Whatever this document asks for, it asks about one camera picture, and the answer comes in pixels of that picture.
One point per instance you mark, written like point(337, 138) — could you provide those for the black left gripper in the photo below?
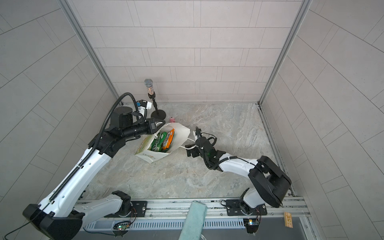
point(150, 126)

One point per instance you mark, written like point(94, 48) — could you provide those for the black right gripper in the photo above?
point(194, 147)

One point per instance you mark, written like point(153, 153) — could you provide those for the white paper bag green print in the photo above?
point(181, 135)

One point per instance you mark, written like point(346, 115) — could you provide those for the green Fox's candy packet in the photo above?
point(151, 148)
point(160, 140)

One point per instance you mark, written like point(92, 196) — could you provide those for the orange Fox's candy packet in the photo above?
point(168, 141)

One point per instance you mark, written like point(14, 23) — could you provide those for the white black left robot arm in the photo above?
point(59, 216)

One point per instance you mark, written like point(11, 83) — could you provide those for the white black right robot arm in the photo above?
point(270, 183)

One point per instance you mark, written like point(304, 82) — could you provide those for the glitter microphone on black stand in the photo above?
point(157, 114)

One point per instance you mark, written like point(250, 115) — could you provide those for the teal cleaning cloth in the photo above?
point(193, 225)

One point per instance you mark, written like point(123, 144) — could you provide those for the right circuit board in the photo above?
point(251, 225)

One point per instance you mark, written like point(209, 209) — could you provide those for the left circuit board green LED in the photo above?
point(121, 228)

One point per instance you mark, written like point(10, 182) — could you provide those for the small wooden block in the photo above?
point(288, 220)

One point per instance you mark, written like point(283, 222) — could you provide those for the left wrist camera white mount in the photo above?
point(143, 107)

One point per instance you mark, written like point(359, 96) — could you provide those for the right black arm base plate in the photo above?
point(237, 207)

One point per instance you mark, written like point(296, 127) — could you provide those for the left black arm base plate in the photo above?
point(130, 210)

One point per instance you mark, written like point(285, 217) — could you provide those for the aluminium front rail frame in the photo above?
point(170, 214)

